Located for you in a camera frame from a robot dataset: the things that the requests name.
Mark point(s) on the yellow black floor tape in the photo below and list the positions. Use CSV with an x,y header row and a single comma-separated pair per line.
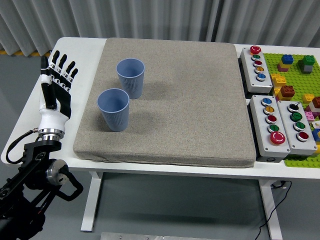
x,y
3,52

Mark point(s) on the brown toy brick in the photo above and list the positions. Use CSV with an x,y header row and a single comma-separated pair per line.
x,y
287,89

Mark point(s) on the grey toy brick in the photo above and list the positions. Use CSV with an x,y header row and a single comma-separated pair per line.
x,y
308,68

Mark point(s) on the green studded baseplate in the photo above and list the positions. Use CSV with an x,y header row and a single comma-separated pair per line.
x,y
295,75

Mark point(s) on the grey box with black knob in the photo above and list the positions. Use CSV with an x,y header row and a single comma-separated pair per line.
x,y
287,130

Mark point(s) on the white table leg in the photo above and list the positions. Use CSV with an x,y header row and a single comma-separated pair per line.
x,y
91,200
271,212

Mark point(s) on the large yellow toy brick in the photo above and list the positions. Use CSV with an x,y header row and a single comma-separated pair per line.
x,y
278,79

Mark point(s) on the green toy brick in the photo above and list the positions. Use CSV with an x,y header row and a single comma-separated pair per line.
x,y
307,60

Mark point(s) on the grey pleated curtain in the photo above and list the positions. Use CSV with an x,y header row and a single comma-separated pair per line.
x,y
150,17

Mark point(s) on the small yellow toy brick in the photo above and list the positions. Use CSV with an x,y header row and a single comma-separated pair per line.
x,y
308,98

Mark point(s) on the blue ribbed cup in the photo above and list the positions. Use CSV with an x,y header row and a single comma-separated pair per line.
x,y
113,117
132,85

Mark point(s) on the grey box with mushroom button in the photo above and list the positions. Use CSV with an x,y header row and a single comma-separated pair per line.
x,y
260,130

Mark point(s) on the black base box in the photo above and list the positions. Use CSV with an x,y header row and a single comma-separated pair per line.
x,y
270,159

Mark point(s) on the pink toy brick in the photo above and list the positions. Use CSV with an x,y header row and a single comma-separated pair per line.
x,y
309,116

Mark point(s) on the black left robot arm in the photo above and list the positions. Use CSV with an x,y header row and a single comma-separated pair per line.
x,y
32,160

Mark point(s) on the blue toy brick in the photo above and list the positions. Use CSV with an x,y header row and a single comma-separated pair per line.
x,y
287,59

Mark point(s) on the grey-brown mat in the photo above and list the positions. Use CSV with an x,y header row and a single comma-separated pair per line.
x,y
187,112

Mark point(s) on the grey five-button control box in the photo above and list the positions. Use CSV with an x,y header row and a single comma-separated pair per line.
x,y
250,75

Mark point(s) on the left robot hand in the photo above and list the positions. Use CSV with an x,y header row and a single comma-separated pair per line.
x,y
51,120

